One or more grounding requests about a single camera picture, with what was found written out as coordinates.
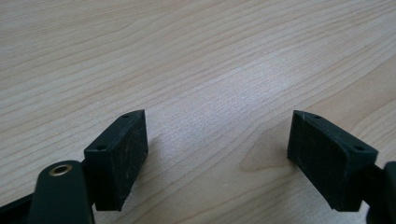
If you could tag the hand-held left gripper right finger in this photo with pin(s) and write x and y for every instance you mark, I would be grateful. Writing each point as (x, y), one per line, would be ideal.
(327, 161)

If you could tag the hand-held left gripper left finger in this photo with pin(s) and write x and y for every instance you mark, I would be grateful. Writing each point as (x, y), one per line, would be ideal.
(116, 161)

